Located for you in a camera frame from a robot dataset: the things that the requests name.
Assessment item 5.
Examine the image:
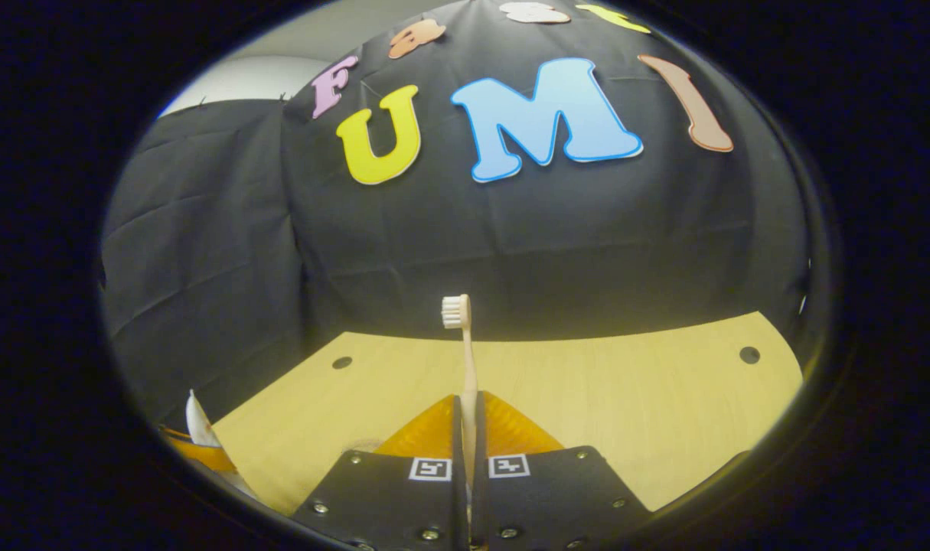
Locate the white toothpaste tube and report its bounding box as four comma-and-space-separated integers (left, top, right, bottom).
184, 389, 224, 449

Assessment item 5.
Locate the beige toothbrush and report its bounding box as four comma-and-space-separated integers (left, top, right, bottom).
441, 295, 481, 525

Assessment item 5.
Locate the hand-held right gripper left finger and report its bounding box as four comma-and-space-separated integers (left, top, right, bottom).
292, 394, 465, 551

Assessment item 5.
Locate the black backdrop cloth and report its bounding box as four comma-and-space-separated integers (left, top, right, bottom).
101, 0, 811, 429

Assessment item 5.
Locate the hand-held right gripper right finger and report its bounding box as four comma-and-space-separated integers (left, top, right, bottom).
471, 390, 653, 551

